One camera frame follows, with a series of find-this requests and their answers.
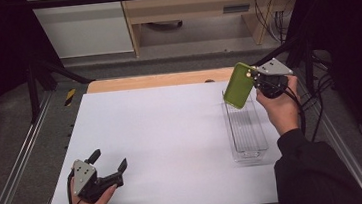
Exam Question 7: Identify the white cabinet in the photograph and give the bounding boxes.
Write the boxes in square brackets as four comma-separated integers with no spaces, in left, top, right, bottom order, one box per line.
[25,0,135,62]

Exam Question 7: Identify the green phone case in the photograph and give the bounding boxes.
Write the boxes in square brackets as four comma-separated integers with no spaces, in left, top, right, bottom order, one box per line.
[220,60,261,112]

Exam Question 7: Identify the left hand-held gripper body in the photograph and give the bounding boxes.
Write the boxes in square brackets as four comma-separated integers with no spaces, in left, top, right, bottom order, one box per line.
[69,154,126,204]

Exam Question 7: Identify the clear plastic container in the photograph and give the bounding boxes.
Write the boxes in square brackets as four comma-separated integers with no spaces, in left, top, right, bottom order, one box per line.
[221,85,271,165]

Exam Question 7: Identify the black hanging cables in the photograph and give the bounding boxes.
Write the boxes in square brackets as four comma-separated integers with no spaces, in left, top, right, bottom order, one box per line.
[253,0,291,45]

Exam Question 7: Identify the wooden desk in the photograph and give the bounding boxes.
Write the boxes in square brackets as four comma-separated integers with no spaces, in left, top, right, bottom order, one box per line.
[118,0,312,59]

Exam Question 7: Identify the person's right hand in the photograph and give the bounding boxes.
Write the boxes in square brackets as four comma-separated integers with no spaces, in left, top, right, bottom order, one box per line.
[254,74,305,139]

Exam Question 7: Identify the yellow and black tape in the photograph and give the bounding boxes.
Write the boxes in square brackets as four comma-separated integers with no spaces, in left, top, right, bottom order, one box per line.
[62,88,78,107]

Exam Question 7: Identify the right hand-held gripper cable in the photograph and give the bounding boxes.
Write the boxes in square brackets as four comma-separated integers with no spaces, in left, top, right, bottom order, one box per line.
[281,81,309,138]

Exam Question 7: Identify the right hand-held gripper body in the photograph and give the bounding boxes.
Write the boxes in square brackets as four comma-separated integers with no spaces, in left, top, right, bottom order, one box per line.
[252,55,297,101]

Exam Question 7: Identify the aluminium rail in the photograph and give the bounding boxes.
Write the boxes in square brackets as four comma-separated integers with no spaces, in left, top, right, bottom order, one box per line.
[294,64,362,204]
[0,90,64,204]

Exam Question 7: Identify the grey rectangular plate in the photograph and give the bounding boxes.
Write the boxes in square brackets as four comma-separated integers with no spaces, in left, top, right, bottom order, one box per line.
[222,3,251,15]

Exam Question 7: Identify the black floor cables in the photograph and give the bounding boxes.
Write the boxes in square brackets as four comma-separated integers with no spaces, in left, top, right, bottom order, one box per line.
[298,50,341,144]

